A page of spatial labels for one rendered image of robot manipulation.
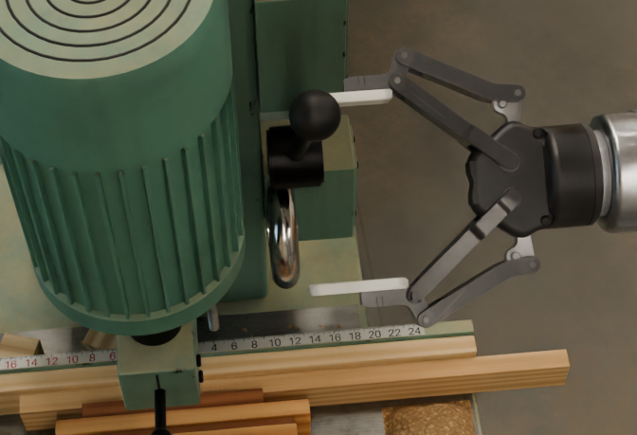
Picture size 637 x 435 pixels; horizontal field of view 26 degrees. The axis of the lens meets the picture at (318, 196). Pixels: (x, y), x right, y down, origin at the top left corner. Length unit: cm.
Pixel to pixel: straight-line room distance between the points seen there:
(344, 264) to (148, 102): 76
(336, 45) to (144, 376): 34
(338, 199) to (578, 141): 43
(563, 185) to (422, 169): 172
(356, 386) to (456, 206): 131
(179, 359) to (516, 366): 35
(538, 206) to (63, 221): 34
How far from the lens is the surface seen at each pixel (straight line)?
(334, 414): 140
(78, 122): 89
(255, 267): 152
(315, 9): 119
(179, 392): 127
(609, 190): 100
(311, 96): 91
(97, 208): 97
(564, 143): 99
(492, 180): 100
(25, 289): 163
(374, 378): 138
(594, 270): 261
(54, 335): 159
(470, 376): 139
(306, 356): 138
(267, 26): 120
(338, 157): 135
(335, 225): 142
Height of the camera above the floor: 215
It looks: 54 degrees down
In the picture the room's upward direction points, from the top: straight up
